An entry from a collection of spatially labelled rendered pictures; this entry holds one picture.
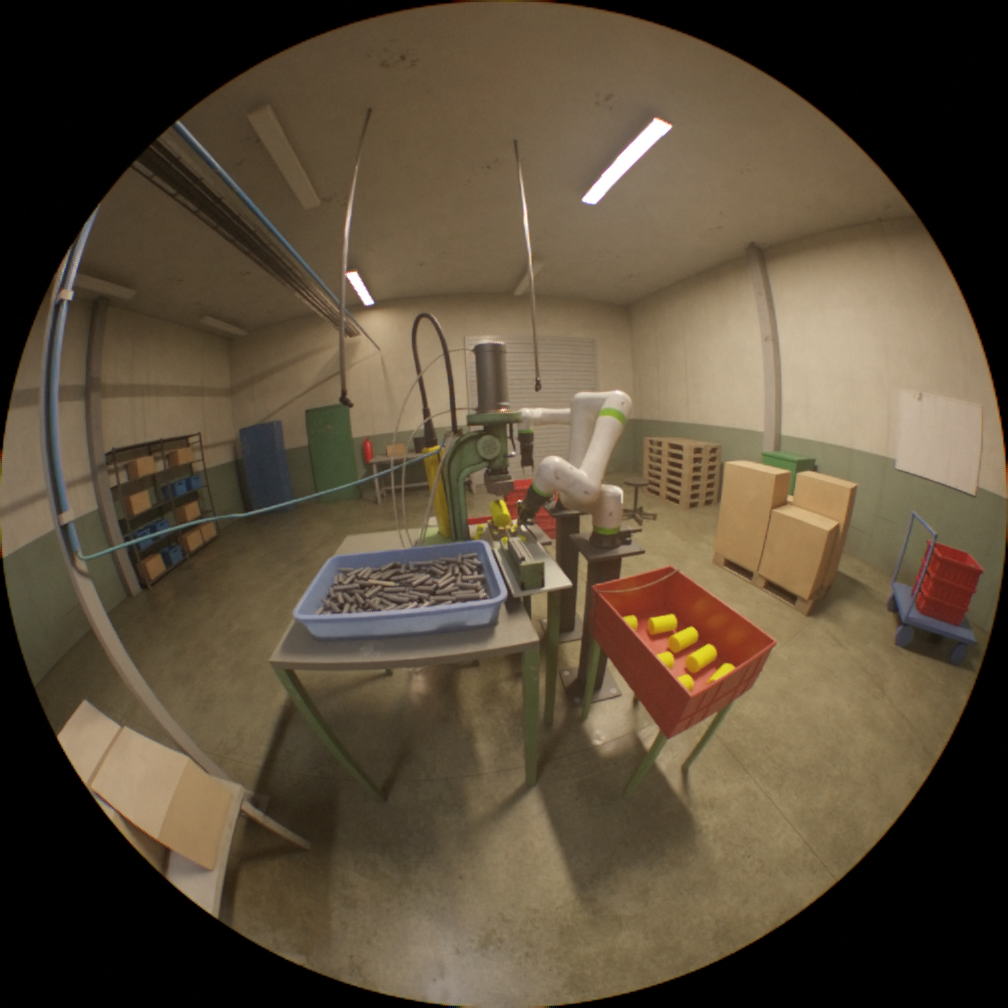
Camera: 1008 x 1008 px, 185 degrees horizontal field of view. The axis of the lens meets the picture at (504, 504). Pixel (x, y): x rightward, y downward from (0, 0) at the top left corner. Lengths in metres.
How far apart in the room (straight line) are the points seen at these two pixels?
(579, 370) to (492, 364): 6.19
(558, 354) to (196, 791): 7.51
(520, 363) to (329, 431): 4.28
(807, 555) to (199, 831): 3.53
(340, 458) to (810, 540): 7.37
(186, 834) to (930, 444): 5.50
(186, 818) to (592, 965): 1.29
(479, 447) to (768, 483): 2.47
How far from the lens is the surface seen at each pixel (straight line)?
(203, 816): 1.19
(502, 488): 1.15
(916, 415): 4.61
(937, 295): 4.92
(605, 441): 1.19
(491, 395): 1.14
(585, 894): 1.49
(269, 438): 7.11
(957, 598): 3.57
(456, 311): 6.99
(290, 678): 0.96
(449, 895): 1.50
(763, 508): 3.04
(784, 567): 3.03
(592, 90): 3.24
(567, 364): 7.20
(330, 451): 6.98
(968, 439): 4.61
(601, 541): 1.33
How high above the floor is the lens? 1.47
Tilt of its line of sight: 16 degrees down
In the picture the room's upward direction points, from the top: 3 degrees counter-clockwise
